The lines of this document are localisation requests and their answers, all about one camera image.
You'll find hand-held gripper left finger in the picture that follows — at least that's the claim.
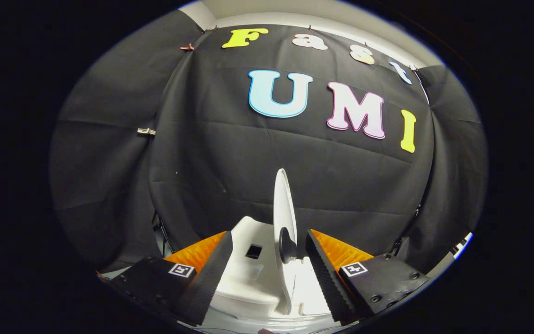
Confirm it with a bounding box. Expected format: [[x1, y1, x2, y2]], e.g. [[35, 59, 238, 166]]
[[108, 231, 234, 327]]

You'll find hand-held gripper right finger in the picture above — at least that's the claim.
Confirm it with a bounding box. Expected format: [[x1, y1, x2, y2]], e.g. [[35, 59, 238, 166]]
[[305, 229, 431, 325]]

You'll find white toilet lid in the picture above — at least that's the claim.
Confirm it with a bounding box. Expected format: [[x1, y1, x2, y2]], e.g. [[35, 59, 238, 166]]
[[273, 168, 299, 317]]

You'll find white toilet seat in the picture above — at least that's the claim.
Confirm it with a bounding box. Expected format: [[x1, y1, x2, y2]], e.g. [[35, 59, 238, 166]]
[[291, 259, 333, 317]]

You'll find white toilet with tank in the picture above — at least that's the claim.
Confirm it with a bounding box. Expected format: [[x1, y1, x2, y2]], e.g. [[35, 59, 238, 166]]
[[201, 216, 343, 333]]

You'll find black metal stand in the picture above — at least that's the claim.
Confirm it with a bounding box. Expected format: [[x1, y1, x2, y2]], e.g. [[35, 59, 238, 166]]
[[152, 211, 175, 259]]

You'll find black backdrop cloth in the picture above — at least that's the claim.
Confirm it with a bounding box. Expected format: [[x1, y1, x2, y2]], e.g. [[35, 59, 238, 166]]
[[49, 9, 488, 275]]

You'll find white and black frame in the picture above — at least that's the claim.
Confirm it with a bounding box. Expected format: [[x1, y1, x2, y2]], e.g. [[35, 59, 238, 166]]
[[450, 232, 474, 258]]

